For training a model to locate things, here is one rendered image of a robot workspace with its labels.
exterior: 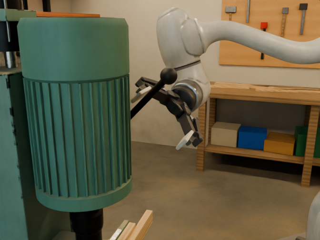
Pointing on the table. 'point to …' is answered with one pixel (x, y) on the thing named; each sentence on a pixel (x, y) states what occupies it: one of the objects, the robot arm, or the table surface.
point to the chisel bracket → (66, 235)
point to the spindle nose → (88, 225)
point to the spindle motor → (77, 109)
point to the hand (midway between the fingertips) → (160, 120)
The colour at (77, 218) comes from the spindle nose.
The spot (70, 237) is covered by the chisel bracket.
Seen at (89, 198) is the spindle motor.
